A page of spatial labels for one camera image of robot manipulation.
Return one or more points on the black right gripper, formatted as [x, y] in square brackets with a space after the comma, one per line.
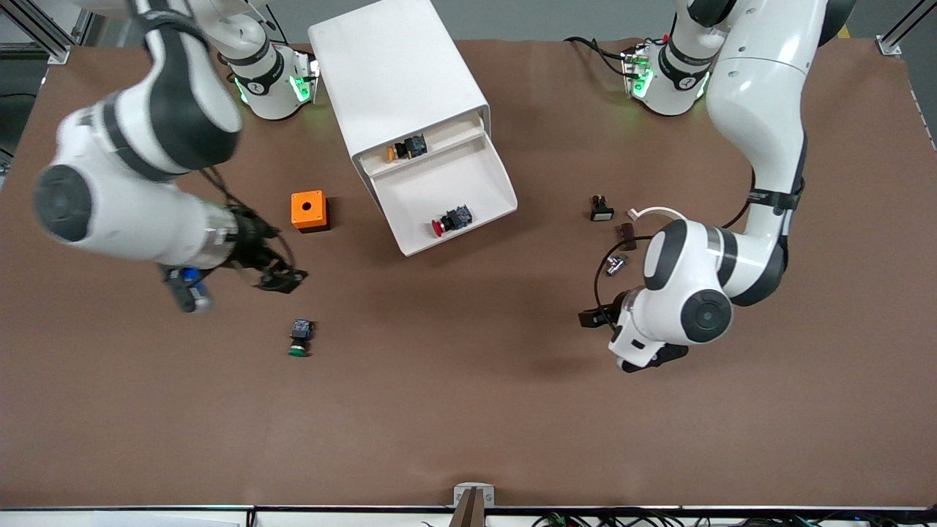
[249, 245]

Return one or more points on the white curved plastic bracket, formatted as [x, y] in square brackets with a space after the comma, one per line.
[659, 211]

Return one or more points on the silver metal connector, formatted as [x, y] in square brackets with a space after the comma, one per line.
[615, 265]

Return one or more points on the orange button enclosure box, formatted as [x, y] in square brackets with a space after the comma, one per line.
[299, 214]

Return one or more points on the yellow push button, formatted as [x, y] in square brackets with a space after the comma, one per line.
[410, 146]

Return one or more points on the green push button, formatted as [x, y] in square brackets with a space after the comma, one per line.
[300, 338]

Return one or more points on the red push button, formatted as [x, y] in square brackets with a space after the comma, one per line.
[454, 219]

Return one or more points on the white drawer cabinet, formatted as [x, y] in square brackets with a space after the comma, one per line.
[388, 66]

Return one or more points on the brown terminal block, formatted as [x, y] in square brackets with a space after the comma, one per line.
[626, 238]

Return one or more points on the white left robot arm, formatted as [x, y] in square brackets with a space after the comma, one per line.
[761, 110]

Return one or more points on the white plastic drawer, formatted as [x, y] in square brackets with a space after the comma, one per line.
[424, 190]
[454, 129]

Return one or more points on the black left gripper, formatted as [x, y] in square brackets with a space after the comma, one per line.
[613, 310]

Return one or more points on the aluminium frame profile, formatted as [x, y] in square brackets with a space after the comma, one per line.
[889, 45]
[51, 40]

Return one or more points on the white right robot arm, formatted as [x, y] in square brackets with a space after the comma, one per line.
[146, 212]

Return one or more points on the black white push button switch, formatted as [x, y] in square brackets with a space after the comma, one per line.
[602, 213]

